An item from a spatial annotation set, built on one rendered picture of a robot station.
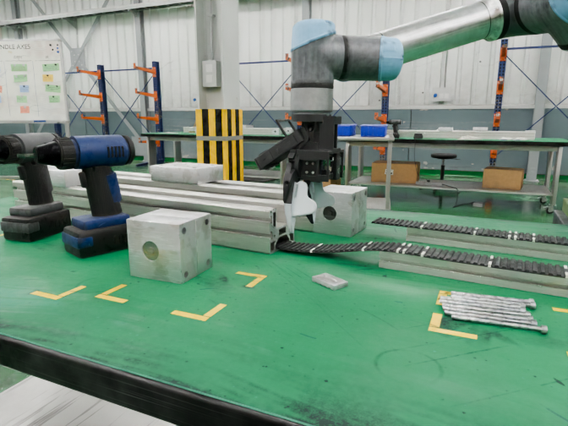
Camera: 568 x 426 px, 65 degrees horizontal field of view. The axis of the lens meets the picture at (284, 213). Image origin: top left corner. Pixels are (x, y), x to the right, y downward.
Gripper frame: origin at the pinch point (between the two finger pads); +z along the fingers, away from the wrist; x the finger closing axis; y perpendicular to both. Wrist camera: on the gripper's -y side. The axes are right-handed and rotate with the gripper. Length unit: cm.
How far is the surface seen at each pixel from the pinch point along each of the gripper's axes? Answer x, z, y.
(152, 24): 709, -221, -727
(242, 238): -4.7, 3.5, -9.9
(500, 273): -1.7, 3.4, 35.0
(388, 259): -1.0, 4.1, 17.7
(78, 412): -4, 62, -66
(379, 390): -36.0, 5.8, 26.9
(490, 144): 472, 8, -2
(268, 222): -4.7, -0.4, -4.0
